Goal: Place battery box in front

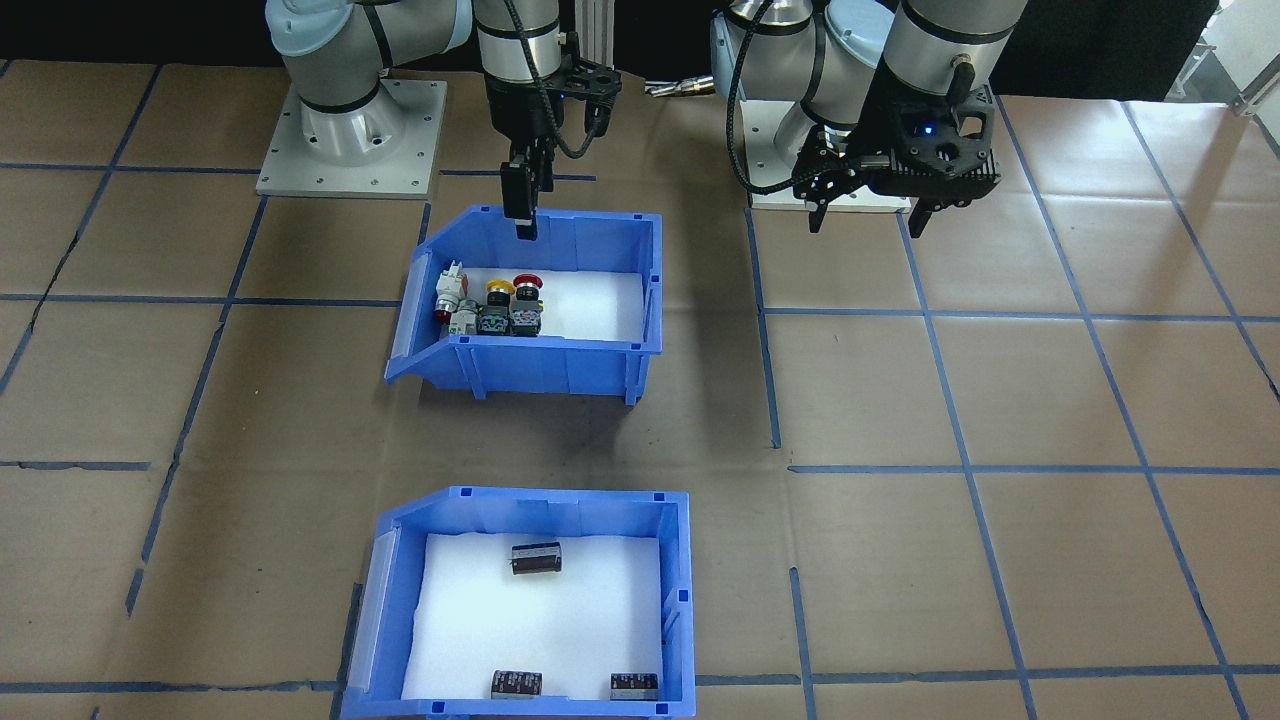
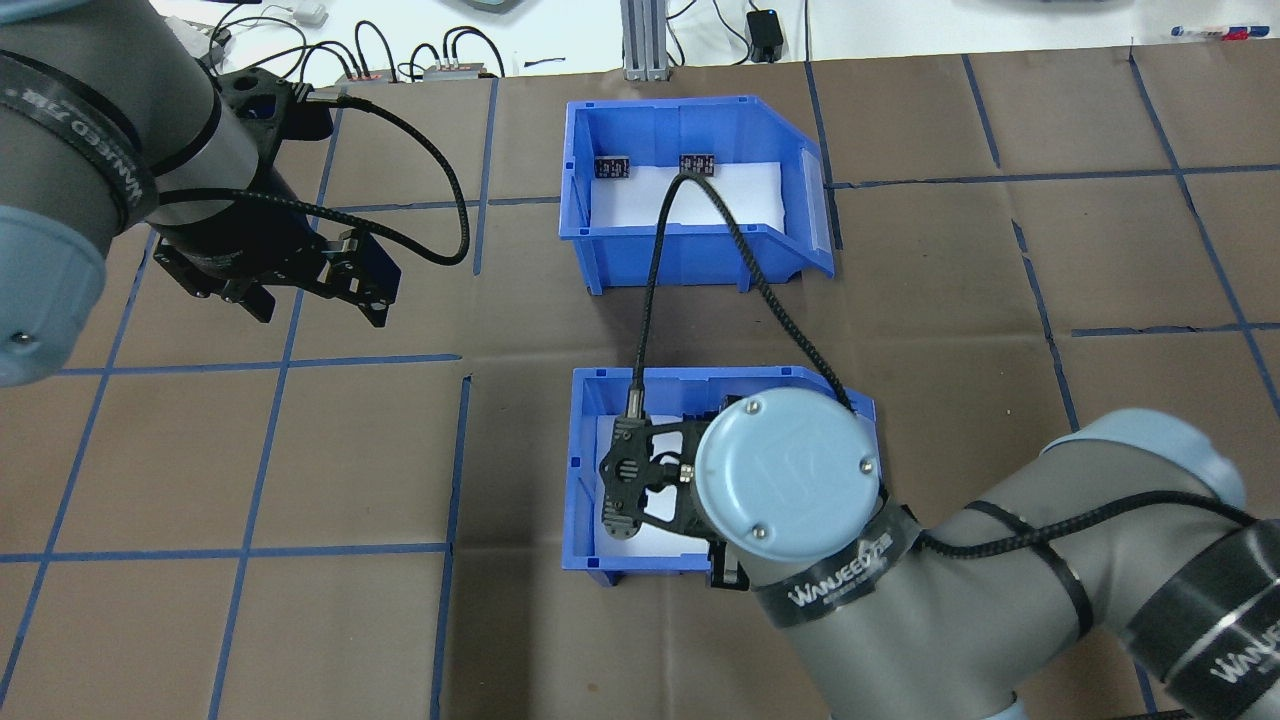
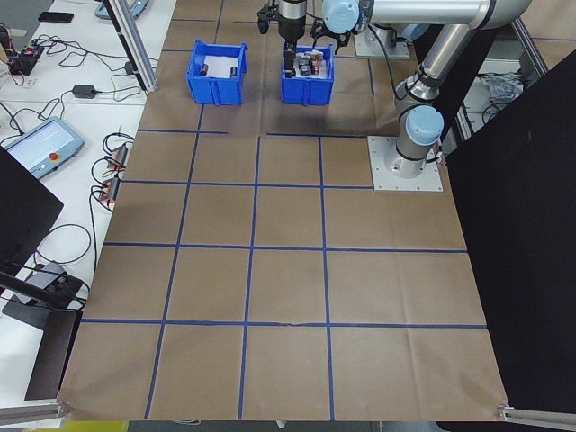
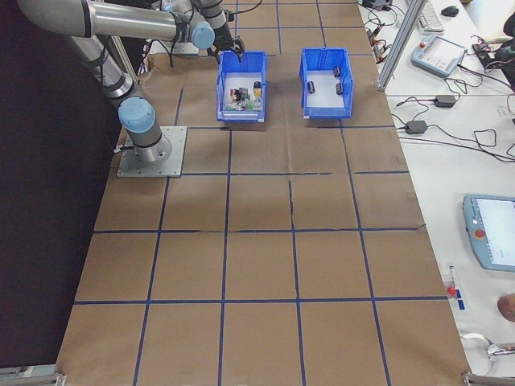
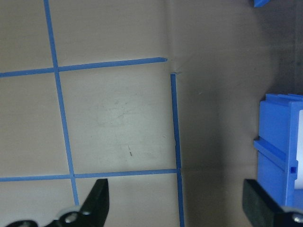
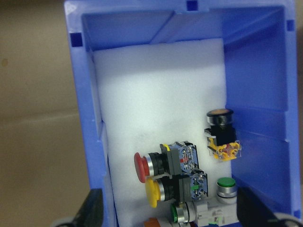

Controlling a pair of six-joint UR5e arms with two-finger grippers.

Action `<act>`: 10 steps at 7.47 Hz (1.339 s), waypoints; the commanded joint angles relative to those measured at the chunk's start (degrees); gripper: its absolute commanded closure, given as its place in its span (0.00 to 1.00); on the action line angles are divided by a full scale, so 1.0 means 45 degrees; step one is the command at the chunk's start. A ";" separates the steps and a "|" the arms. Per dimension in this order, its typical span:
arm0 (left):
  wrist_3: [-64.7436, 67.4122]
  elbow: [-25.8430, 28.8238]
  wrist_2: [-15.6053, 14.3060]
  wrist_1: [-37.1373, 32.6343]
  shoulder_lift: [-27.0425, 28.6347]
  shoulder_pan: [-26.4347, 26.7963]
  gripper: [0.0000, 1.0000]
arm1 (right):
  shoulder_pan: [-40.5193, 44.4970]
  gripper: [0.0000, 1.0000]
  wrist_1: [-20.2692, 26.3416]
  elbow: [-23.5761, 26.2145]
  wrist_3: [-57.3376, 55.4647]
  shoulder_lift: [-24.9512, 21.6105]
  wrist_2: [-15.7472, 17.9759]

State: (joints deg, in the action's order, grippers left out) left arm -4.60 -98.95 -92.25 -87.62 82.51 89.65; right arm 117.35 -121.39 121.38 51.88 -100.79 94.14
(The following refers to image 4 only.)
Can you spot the blue plastic push-button bin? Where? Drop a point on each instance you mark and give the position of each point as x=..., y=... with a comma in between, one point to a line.
x=241, y=116

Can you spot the blue plastic battery bin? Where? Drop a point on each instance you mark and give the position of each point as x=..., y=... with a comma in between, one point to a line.
x=326, y=112

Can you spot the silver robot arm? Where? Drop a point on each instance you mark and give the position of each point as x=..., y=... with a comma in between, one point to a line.
x=133, y=22

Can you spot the black cylindrical battery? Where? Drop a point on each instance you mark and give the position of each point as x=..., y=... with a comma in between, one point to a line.
x=311, y=87
x=339, y=88
x=337, y=71

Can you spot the yellow mushroom push button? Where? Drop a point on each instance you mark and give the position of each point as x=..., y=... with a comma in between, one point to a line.
x=256, y=89

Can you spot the red mushroom push button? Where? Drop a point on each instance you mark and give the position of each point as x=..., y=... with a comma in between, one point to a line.
x=237, y=93

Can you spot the green flat push button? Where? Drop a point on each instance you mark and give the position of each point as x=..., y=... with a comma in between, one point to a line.
x=250, y=105

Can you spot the orange black USB adapter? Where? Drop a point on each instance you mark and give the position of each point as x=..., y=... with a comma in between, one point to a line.
x=380, y=48
x=376, y=31

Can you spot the grey desk device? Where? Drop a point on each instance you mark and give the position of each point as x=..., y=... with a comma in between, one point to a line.
x=378, y=4

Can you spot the black power adapter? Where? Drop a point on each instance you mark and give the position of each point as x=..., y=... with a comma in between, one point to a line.
x=416, y=126
x=444, y=100

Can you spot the white keyboard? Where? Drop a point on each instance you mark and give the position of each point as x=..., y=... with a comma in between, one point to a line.
x=431, y=18

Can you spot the light blue teach pendant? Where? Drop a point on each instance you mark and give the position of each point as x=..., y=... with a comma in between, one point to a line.
x=493, y=233
x=438, y=54

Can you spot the black computer mouse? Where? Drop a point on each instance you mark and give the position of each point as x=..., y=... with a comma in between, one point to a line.
x=449, y=11

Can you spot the clear pen with red part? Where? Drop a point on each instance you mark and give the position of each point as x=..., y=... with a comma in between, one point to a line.
x=452, y=281

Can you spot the aluminium extrusion bar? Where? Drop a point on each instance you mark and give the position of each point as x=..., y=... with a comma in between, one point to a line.
x=32, y=376
x=489, y=380

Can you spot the brown round object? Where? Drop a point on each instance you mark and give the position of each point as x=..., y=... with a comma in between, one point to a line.
x=507, y=307

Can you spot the shiny metal tool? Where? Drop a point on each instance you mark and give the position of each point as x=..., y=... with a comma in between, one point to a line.
x=501, y=349

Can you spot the white square base plate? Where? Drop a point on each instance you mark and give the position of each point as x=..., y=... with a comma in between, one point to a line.
x=177, y=161
x=183, y=49

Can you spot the aluminium extrusion post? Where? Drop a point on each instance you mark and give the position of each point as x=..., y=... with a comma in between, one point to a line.
x=398, y=44

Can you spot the black frame cover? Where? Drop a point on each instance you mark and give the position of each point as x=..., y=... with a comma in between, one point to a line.
x=40, y=201

